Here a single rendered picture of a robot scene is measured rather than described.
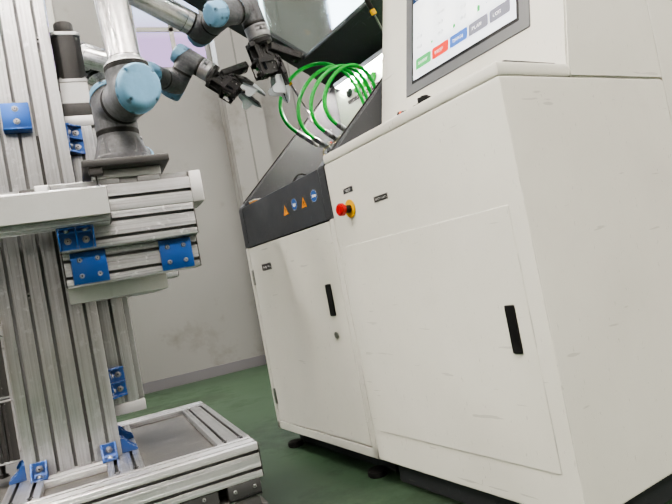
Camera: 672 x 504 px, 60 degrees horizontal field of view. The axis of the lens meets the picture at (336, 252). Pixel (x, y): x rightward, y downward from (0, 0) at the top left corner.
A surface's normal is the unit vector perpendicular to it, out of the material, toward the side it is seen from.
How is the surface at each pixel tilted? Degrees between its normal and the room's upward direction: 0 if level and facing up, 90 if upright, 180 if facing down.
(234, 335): 90
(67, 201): 90
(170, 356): 90
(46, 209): 90
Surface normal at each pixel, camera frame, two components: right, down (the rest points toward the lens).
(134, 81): 0.67, -0.02
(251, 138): 0.39, -0.11
